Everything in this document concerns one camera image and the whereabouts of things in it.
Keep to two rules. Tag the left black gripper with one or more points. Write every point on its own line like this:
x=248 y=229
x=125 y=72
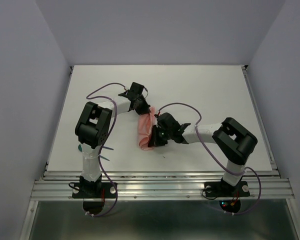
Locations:
x=145 y=109

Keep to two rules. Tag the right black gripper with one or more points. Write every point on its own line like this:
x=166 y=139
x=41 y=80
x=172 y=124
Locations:
x=154 y=141

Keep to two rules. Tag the pink satin napkin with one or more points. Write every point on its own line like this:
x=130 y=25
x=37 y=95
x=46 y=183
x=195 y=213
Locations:
x=144 y=128

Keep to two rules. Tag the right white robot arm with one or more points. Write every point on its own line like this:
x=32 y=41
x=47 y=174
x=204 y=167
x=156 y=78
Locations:
x=232 y=138

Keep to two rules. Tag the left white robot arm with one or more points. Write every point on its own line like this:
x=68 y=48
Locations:
x=96 y=122

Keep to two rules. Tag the teal plastic spoon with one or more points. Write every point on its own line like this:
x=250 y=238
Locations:
x=102 y=157

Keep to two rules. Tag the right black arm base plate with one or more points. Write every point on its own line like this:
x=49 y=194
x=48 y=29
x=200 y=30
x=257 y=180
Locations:
x=221 y=189

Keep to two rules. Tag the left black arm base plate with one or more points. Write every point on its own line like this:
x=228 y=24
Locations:
x=104 y=191

